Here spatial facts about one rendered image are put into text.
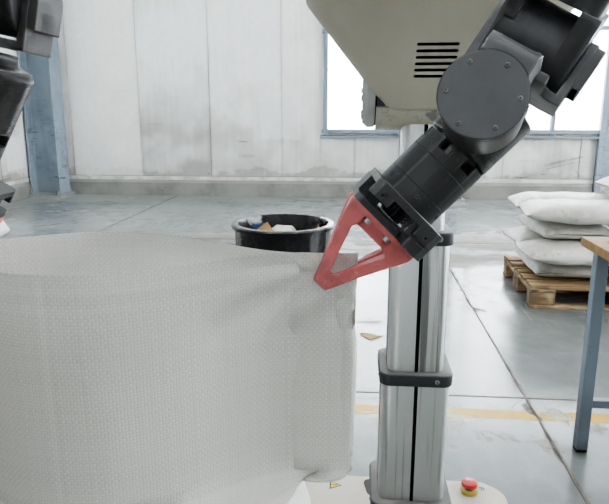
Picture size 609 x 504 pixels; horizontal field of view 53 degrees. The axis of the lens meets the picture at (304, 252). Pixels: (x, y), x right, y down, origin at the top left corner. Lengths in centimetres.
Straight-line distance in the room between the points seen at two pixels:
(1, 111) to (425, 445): 90
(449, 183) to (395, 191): 5
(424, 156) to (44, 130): 891
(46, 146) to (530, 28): 895
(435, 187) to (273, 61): 814
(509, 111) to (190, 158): 846
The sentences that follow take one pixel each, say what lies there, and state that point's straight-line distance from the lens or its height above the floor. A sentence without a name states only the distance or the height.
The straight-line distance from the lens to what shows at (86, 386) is 49.
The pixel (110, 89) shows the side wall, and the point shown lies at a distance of 915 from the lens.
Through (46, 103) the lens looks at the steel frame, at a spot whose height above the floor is 127.
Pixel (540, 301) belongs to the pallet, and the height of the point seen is 5.
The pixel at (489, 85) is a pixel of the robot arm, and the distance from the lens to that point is 41.
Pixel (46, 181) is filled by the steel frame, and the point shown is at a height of 21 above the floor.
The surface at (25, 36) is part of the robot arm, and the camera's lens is 53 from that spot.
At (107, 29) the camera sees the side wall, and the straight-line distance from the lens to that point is 921.
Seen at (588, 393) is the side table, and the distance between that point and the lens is 231.
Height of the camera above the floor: 114
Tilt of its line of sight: 13 degrees down
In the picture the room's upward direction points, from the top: straight up
